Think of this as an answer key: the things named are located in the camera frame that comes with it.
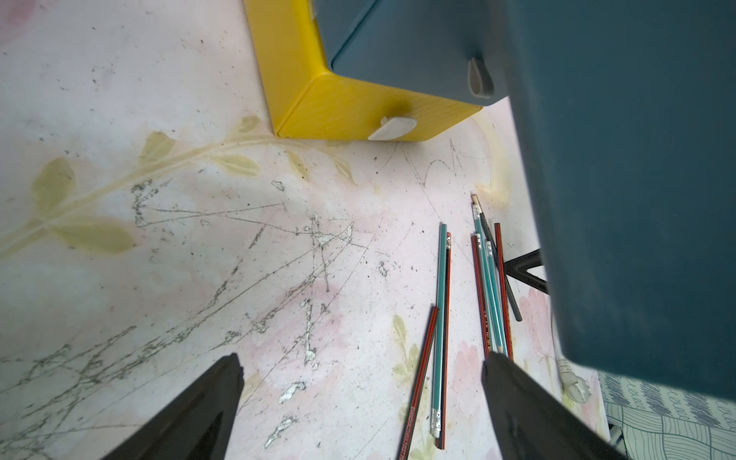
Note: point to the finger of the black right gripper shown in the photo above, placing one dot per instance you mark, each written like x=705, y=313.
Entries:
x=519, y=269

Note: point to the yellow bottom drawer unit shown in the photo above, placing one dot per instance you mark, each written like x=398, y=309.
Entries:
x=306, y=100

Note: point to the green striped pencil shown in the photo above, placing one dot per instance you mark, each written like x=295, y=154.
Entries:
x=438, y=371

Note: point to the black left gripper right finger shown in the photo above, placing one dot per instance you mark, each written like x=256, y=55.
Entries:
x=529, y=423

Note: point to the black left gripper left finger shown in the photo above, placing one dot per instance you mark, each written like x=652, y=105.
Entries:
x=197, y=424

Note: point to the teal drawer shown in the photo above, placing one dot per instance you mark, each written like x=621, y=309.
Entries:
x=625, y=112
x=449, y=49

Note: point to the grey green pencil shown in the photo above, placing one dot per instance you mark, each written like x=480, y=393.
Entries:
x=495, y=323

